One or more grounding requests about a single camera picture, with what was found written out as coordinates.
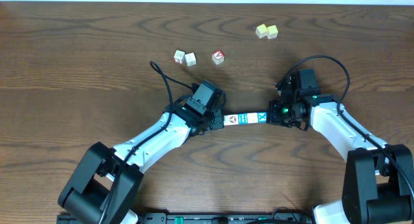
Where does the white block blue pencil picture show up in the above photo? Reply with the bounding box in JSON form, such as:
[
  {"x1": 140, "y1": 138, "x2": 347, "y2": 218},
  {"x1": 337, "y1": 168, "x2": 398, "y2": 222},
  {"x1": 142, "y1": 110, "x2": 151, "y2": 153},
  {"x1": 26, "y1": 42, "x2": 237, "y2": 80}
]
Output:
[{"x1": 257, "y1": 112, "x2": 267, "y2": 123}]

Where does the plain white block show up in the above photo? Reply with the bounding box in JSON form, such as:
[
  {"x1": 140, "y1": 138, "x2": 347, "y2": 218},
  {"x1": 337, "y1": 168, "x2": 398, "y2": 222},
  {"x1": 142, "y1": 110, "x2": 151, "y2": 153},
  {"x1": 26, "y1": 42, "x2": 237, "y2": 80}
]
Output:
[{"x1": 247, "y1": 113, "x2": 259, "y2": 124}]

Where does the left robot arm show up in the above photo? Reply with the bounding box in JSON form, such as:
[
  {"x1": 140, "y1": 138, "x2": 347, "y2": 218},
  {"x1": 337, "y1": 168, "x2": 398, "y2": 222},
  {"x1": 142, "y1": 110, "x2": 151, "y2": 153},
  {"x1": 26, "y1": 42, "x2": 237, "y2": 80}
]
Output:
[{"x1": 58, "y1": 103, "x2": 224, "y2": 223}]

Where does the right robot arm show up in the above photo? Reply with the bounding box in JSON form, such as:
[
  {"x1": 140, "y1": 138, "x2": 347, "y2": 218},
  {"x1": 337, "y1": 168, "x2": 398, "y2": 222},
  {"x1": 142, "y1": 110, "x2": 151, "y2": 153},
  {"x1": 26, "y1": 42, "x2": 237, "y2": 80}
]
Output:
[{"x1": 267, "y1": 95, "x2": 413, "y2": 223}]

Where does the red letter A block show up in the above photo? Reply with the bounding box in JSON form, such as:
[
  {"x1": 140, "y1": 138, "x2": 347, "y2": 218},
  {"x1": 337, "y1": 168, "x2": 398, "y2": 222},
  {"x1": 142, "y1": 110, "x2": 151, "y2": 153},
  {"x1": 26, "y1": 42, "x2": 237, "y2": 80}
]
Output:
[{"x1": 212, "y1": 50, "x2": 225, "y2": 65}]

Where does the white block blue side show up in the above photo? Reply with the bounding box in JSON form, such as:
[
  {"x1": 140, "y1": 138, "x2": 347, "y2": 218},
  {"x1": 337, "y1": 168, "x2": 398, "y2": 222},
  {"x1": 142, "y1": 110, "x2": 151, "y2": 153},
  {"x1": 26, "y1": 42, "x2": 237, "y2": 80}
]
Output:
[{"x1": 184, "y1": 52, "x2": 197, "y2": 66}]

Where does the white block red number three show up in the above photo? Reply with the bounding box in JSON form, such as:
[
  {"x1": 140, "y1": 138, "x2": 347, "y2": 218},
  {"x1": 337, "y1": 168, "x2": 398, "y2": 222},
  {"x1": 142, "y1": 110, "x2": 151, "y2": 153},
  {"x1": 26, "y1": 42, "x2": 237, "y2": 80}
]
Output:
[{"x1": 173, "y1": 50, "x2": 186, "y2": 64}]

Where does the yellow block right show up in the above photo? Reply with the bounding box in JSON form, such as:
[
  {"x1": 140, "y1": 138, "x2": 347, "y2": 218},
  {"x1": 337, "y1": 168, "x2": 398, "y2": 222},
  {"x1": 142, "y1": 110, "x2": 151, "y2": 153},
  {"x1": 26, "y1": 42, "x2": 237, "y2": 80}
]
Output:
[{"x1": 267, "y1": 25, "x2": 279, "y2": 39}]

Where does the yellow block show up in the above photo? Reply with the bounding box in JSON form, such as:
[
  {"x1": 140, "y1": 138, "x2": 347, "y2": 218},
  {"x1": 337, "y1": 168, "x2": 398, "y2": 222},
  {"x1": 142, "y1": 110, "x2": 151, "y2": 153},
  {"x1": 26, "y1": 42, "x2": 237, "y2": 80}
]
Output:
[
  {"x1": 267, "y1": 25, "x2": 279, "y2": 39},
  {"x1": 256, "y1": 24, "x2": 268, "y2": 38}
]

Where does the yellow block left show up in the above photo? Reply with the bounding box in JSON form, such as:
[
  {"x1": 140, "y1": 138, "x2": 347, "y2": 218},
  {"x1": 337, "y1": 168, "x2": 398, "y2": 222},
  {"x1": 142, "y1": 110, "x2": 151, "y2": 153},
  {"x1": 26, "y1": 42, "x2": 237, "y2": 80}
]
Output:
[{"x1": 256, "y1": 24, "x2": 268, "y2": 38}]

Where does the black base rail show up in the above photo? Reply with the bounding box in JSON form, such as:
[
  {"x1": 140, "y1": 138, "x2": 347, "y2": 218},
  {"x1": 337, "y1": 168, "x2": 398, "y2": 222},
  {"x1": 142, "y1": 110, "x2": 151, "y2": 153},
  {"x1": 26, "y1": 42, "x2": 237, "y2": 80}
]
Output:
[{"x1": 121, "y1": 210, "x2": 315, "y2": 224}]

